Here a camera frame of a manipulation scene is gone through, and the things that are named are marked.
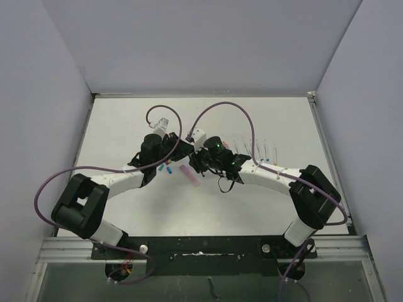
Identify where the pink highlighter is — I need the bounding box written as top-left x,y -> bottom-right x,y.
179,164 -> 200,187

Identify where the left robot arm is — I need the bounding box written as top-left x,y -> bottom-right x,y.
51,133 -> 194,259

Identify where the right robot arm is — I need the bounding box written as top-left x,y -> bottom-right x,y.
186,135 -> 341,257

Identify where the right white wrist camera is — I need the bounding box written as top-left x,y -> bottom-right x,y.
186,127 -> 207,153

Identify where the green cap marker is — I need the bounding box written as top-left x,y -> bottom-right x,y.
234,140 -> 241,154

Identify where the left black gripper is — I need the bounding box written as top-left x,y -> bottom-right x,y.
153,132 -> 193,167

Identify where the yellow cap pen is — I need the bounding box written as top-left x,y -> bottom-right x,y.
273,144 -> 278,165

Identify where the light blue cap pen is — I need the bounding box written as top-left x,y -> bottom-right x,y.
256,140 -> 264,162

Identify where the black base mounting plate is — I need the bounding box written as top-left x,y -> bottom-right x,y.
91,235 -> 317,279

